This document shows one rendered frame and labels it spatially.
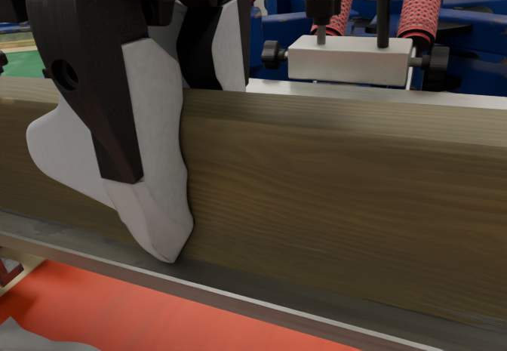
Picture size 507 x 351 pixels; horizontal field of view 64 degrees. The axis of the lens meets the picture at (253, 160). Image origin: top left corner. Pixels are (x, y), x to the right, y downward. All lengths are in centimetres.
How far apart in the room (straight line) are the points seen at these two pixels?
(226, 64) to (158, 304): 21
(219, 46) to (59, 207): 11
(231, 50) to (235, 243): 8
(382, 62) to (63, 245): 34
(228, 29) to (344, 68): 29
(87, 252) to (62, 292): 17
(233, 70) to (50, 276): 26
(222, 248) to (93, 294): 20
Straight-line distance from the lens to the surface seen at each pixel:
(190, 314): 31
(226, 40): 16
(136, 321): 32
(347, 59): 44
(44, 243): 21
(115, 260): 18
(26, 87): 20
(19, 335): 34
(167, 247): 16
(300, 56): 45
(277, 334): 30
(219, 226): 16
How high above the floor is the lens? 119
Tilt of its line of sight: 30 degrees down
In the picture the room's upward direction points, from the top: 4 degrees counter-clockwise
